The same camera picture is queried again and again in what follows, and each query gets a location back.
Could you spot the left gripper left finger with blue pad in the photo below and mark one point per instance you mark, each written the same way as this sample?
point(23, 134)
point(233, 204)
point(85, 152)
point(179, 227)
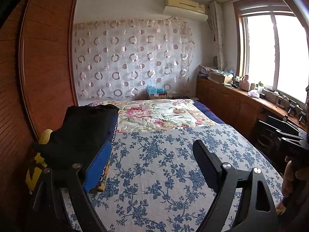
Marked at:
point(78, 178)

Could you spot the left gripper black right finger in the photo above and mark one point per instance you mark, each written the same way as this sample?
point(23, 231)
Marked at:
point(256, 210)

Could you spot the black t-shirt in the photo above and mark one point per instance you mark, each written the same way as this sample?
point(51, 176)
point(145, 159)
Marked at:
point(83, 132)

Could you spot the person's right hand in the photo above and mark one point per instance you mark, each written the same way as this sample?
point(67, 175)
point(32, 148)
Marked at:
point(290, 176)

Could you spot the yellow patterned folded garment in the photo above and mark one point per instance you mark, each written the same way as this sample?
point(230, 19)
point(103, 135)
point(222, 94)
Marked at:
point(100, 187)

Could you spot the wooden sideboard cabinet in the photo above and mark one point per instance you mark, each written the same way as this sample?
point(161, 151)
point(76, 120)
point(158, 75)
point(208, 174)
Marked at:
point(234, 107)

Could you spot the navy blue blanket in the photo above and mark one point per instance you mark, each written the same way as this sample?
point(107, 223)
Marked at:
point(205, 110)

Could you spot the blue floral white sheet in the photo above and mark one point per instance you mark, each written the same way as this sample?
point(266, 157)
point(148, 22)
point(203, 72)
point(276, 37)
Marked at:
point(155, 184)

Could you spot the pink ceramic jar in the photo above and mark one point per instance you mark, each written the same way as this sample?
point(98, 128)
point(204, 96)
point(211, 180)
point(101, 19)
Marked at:
point(244, 83)

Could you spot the cardboard box on cabinet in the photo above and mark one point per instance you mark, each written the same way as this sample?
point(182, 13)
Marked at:
point(220, 78)

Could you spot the pink floral quilt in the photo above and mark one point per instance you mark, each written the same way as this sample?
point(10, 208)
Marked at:
point(157, 115)

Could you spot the blue tissue box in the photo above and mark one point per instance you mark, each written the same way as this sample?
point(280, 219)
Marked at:
point(155, 93)

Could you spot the wooden wardrobe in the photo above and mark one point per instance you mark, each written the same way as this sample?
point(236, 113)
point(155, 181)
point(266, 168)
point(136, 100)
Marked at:
point(36, 83)

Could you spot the circle patterned sheer curtain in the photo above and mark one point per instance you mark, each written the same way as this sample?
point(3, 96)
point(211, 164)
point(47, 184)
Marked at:
point(120, 59)

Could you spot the window with wooden frame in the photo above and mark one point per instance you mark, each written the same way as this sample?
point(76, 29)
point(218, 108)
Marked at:
point(272, 47)

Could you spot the wall air conditioner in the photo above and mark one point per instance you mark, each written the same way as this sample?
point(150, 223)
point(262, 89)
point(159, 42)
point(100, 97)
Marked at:
point(185, 9)

